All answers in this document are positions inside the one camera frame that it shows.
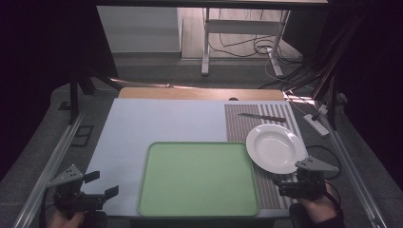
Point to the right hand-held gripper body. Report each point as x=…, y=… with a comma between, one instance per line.
x=313, y=164

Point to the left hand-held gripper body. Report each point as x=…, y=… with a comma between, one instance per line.
x=68, y=177

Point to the person's right hand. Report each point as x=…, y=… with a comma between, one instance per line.
x=321, y=207

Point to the person's left hand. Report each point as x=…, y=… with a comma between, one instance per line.
x=61, y=221

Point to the white round plate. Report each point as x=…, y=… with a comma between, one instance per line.
x=274, y=147

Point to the white power strip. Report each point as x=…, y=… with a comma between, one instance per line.
x=316, y=125

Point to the striped woven placemat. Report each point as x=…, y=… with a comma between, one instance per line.
x=236, y=123

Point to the black metal stand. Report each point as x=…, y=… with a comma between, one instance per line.
x=73, y=101

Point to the green plastic tray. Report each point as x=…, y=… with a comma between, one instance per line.
x=198, y=179

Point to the light blue table mat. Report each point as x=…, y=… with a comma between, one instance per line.
x=158, y=120

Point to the dark tripod stand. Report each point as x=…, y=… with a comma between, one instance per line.
x=331, y=79

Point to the wooden table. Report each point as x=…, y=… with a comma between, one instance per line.
x=196, y=94

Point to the aluminium rail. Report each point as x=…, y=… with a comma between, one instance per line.
x=355, y=177
x=47, y=172

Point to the black rectangular floor frame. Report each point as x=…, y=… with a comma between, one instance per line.
x=81, y=136

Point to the white desk frame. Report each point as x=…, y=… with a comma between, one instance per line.
x=242, y=26

